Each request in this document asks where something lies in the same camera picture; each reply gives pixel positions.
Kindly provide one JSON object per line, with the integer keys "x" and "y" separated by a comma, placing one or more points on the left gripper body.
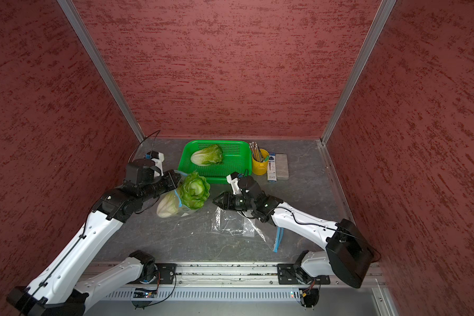
{"x": 159, "y": 184}

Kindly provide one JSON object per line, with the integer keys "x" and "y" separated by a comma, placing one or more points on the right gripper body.
{"x": 239, "y": 202}

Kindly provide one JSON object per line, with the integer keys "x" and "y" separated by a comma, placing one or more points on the clear zipper bag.
{"x": 242, "y": 225}
{"x": 183, "y": 211}

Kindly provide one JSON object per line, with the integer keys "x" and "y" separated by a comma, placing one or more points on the chinese cabbage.
{"x": 169, "y": 205}
{"x": 212, "y": 155}
{"x": 194, "y": 191}

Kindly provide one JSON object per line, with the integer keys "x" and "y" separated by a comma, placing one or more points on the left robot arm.
{"x": 58, "y": 290}

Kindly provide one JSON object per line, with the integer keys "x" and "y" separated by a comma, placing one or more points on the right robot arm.
{"x": 345, "y": 253}

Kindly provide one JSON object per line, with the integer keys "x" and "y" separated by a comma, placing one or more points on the chinese cabbage back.
{"x": 212, "y": 155}

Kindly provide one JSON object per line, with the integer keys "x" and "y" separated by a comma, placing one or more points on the yellow pencil cup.
{"x": 260, "y": 168}

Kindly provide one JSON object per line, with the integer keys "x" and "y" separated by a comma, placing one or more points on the white blue small box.
{"x": 271, "y": 168}

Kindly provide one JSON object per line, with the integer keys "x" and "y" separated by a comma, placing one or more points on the green plastic basket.
{"x": 237, "y": 158}

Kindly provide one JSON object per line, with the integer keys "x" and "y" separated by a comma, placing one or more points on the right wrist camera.
{"x": 233, "y": 179}

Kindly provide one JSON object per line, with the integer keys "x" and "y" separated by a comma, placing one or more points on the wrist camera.
{"x": 158, "y": 159}
{"x": 233, "y": 179}

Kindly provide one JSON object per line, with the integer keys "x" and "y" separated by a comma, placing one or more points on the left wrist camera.
{"x": 158, "y": 159}

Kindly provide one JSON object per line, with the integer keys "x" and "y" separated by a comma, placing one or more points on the aluminium front rail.
{"x": 240, "y": 275}

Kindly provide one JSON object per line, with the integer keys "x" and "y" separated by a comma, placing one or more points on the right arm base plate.
{"x": 293, "y": 274}

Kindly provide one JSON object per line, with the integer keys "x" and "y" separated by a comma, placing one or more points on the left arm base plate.
{"x": 159, "y": 273}

